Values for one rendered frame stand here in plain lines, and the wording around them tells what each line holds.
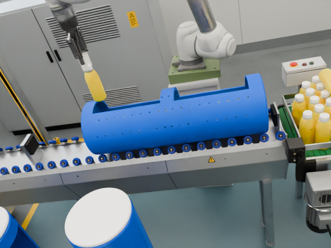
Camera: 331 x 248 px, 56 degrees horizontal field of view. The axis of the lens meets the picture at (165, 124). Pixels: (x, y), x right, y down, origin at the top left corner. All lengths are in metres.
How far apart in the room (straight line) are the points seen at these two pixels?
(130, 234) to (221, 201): 1.34
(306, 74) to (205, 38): 0.57
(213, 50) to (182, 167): 0.69
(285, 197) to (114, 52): 2.01
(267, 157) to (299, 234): 0.89
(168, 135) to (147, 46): 1.70
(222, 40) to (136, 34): 1.36
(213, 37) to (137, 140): 0.72
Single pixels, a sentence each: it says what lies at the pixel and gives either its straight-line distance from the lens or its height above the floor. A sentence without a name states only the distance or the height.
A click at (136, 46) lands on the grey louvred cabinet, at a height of 0.89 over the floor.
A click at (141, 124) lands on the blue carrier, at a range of 1.44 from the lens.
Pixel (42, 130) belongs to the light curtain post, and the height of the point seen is 0.91.
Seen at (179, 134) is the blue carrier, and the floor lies 1.08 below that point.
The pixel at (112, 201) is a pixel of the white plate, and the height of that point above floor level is 1.04.
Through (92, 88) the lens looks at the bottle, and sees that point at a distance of 1.49.
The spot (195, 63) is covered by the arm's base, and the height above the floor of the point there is 1.09.
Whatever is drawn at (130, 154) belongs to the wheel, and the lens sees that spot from 1.61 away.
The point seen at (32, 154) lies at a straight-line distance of 1.90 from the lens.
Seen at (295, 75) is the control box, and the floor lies 1.07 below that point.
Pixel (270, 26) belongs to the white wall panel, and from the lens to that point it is 4.36.
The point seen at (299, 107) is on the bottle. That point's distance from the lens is 1.60.
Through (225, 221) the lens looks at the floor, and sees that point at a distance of 2.41.
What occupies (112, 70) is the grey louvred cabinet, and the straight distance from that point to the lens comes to 3.24.
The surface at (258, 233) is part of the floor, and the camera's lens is 2.34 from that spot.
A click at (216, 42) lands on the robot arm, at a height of 1.26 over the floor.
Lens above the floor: 1.98
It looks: 36 degrees down
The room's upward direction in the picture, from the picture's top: 17 degrees counter-clockwise
